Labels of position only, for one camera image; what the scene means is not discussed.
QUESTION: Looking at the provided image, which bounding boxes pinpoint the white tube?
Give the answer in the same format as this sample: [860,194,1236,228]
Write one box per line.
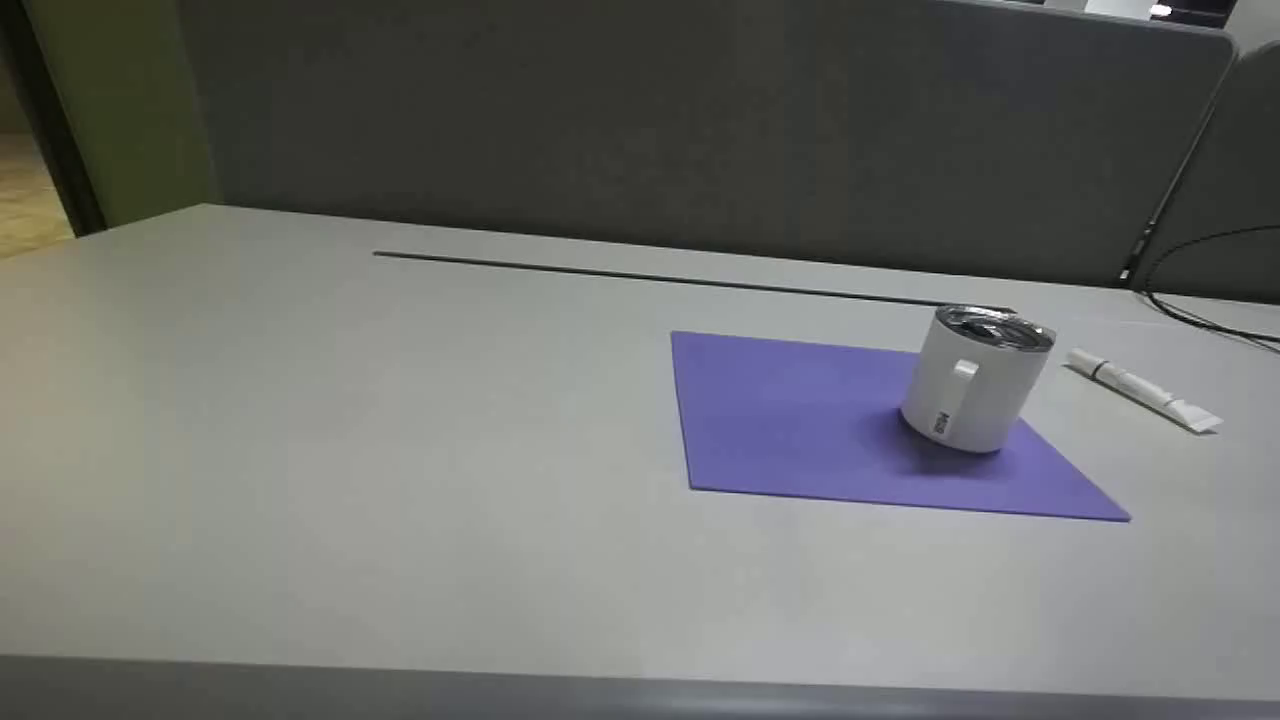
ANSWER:
[1062,347,1222,435]

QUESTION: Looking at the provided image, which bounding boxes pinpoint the grey desk divider panel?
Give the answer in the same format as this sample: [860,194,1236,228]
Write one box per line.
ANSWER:
[177,0,1236,284]

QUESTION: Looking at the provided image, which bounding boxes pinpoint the purple rectangular mat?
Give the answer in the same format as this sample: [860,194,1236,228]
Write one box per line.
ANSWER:
[670,331,1126,525]

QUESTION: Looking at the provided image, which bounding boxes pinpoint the white mug with handle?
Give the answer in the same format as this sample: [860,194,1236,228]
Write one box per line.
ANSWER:
[901,305,1054,457]

